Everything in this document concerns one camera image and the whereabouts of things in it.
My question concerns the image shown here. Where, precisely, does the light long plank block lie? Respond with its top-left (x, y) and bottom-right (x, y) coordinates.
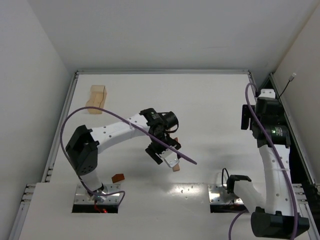
top-left (172, 164), bottom-right (180, 172)

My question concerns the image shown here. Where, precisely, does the red triangular roof block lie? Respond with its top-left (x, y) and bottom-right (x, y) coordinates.
top-left (111, 173), bottom-right (125, 184)

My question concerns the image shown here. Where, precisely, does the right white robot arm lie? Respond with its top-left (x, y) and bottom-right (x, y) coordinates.
top-left (226, 97), bottom-right (310, 240)

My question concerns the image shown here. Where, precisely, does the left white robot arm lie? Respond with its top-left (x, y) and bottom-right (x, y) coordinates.
top-left (63, 108), bottom-right (181, 197)

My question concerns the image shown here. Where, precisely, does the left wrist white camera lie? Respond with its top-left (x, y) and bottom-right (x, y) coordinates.
top-left (159, 149), bottom-right (180, 169)

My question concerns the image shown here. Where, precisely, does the wrist white camera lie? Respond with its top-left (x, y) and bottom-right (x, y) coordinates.
top-left (159, 149), bottom-right (180, 169)
top-left (257, 89), bottom-right (276, 99)

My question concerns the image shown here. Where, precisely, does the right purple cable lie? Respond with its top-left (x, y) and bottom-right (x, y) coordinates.
top-left (228, 82), bottom-right (300, 240)

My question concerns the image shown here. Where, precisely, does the purple cable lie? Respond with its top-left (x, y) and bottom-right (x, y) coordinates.
top-left (228, 82), bottom-right (300, 240)
top-left (59, 106), bottom-right (198, 201)

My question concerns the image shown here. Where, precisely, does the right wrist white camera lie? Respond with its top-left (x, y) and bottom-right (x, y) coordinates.
top-left (257, 89), bottom-right (276, 99)

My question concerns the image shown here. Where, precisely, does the black wall cable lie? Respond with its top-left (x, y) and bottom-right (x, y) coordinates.
top-left (277, 72), bottom-right (297, 101)

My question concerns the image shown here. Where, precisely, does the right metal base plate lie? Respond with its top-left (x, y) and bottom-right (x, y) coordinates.
top-left (207, 184), bottom-right (244, 206)

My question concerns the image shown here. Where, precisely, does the metal base plate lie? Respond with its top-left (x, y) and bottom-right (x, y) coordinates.
top-left (207, 184), bottom-right (244, 206)
top-left (73, 184), bottom-right (121, 205)

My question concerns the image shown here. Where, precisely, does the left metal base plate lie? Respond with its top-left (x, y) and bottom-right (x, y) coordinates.
top-left (73, 184), bottom-right (121, 205)

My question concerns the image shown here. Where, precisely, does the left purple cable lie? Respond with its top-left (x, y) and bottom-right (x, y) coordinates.
top-left (59, 106), bottom-right (198, 201)

